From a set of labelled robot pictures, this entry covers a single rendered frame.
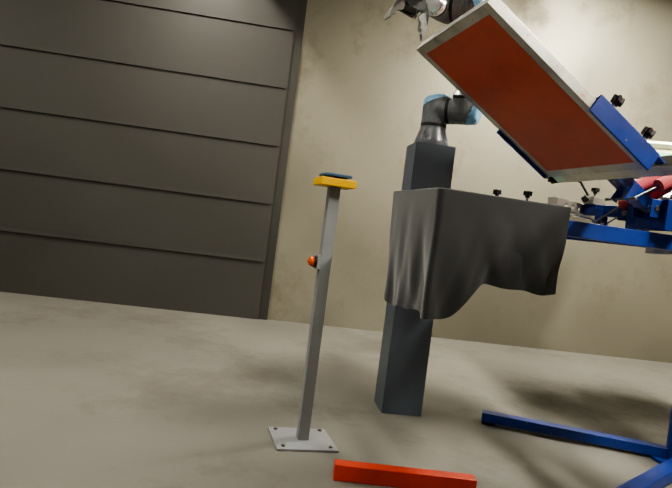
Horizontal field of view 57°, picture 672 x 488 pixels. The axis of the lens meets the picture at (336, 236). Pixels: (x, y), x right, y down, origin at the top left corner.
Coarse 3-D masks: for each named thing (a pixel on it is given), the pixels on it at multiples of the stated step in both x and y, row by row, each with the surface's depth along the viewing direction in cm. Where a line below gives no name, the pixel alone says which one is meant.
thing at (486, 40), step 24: (480, 24) 201; (480, 48) 213; (504, 48) 203; (504, 72) 216; (528, 72) 206; (528, 96) 219; (552, 96) 208; (552, 120) 221; (576, 120) 211; (576, 144) 224; (600, 144) 214
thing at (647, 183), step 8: (656, 176) 246; (664, 176) 235; (640, 184) 245; (648, 184) 246; (656, 184) 235; (664, 184) 233; (648, 192) 265; (656, 192) 274; (664, 192) 272; (624, 200) 271; (616, 208) 276; (624, 208) 272
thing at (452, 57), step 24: (456, 48) 224; (456, 72) 239; (480, 72) 227; (480, 96) 242; (504, 96) 230; (504, 120) 246; (528, 120) 233; (528, 144) 249; (552, 144) 236; (552, 168) 253
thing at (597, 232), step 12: (576, 228) 230; (588, 228) 232; (600, 228) 233; (612, 228) 234; (624, 228) 236; (600, 240) 233; (612, 240) 235; (624, 240) 236; (636, 240) 237; (648, 240) 239; (660, 240) 240
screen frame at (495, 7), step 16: (496, 0) 190; (464, 16) 204; (480, 16) 197; (496, 16) 192; (512, 16) 191; (448, 32) 218; (512, 32) 193; (528, 32) 193; (432, 48) 236; (528, 48) 195; (544, 48) 194; (432, 64) 246; (544, 64) 196; (560, 64) 196; (448, 80) 249; (560, 80) 198; (576, 80) 198; (464, 96) 251; (576, 96) 199; (592, 96) 200
